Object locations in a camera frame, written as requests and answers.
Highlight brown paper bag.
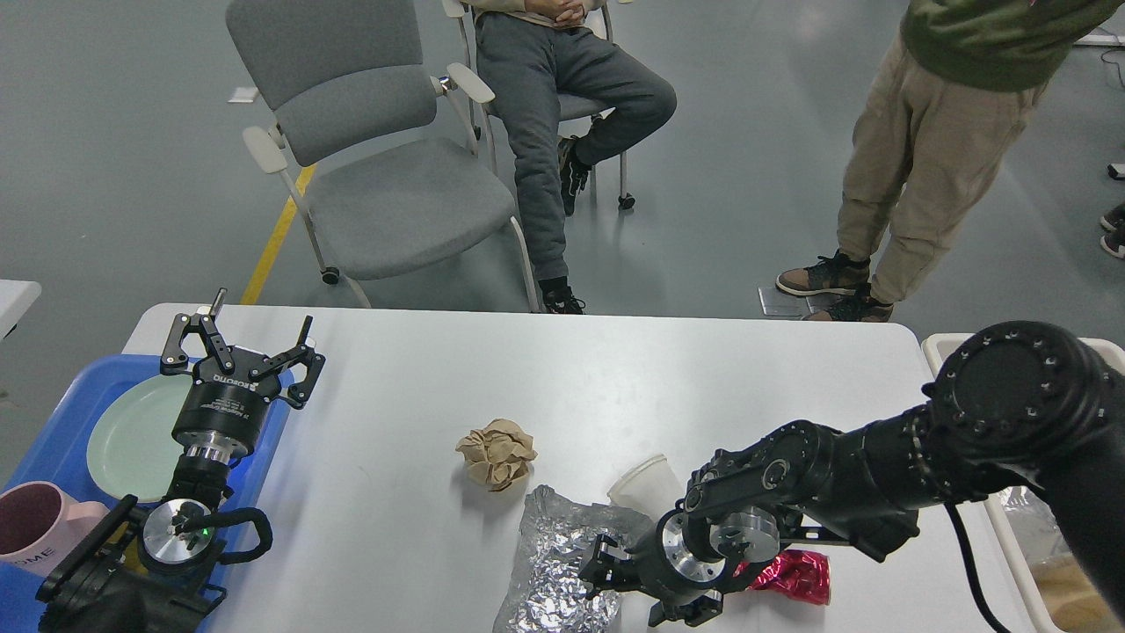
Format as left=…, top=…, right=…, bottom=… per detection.
left=1029, top=553, right=1124, bottom=632

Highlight seated person grey trousers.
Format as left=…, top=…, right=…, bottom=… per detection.
left=471, top=1, right=678, bottom=314

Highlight blue plastic tray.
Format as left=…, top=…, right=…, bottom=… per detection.
left=1, top=355, right=293, bottom=632

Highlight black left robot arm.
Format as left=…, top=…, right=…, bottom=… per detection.
left=36, top=288, right=325, bottom=632

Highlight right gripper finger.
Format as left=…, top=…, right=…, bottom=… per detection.
left=577, top=534, right=635, bottom=600

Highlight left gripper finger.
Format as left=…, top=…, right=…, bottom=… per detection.
left=257, top=316, right=326, bottom=410
left=159, top=287, right=236, bottom=381

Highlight empty grey chair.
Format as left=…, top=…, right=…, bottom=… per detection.
left=225, top=1, right=541, bottom=311

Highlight crushed red can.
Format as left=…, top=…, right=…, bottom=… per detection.
left=734, top=549, right=831, bottom=606

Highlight occupied grey chair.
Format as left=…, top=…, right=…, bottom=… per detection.
left=442, top=1, right=635, bottom=216

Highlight dark shoes at right edge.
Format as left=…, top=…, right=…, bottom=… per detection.
left=1100, top=204, right=1125, bottom=260

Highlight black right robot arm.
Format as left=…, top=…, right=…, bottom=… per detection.
left=578, top=322, right=1124, bottom=630

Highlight beige plastic bin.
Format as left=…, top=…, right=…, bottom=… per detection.
left=923, top=333, right=1122, bottom=632

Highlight pink mug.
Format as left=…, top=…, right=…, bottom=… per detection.
left=1, top=481, right=109, bottom=578

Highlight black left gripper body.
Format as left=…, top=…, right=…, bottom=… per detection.
left=171, top=374, right=280, bottom=458

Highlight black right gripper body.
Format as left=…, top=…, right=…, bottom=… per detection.
left=631, top=512, right=726, bottom=629

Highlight white side table corner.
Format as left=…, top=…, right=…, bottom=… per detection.
left=0, top=278, right=43, bottom=340

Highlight standing person green hoodie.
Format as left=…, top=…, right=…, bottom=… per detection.
left=775, top=1, right=1121, bottom=322

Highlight aluminium foil sheet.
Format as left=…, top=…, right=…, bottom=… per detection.
left=493, top=483, right=655, bottom=632

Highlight aluminium foil tray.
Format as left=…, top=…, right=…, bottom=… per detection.
left=998, top=486, right=1071, bottom=566

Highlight metal floor plates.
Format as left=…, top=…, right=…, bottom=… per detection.
left=757, top=286, right=812, bottom=319

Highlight crumpled brown paper ball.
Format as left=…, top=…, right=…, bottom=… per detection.
left=455, top=419, right=538, bottom=492

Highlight light green plate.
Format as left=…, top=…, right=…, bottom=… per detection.
left=87, top=376, right=192, bottom=501

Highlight white paper cup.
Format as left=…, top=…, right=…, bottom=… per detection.
left=608, top=453, right=686, bottom=522

